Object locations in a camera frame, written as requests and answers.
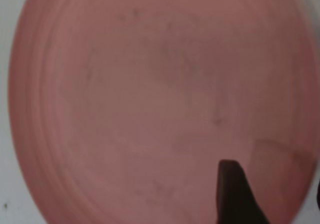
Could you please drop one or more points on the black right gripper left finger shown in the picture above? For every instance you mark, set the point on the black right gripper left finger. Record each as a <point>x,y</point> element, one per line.
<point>232,196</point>

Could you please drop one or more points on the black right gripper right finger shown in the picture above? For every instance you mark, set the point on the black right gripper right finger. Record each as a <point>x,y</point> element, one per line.
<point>318,195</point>

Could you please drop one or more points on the pink round plastic plate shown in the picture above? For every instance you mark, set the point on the pink round plastic plate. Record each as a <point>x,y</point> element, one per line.
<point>125,96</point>

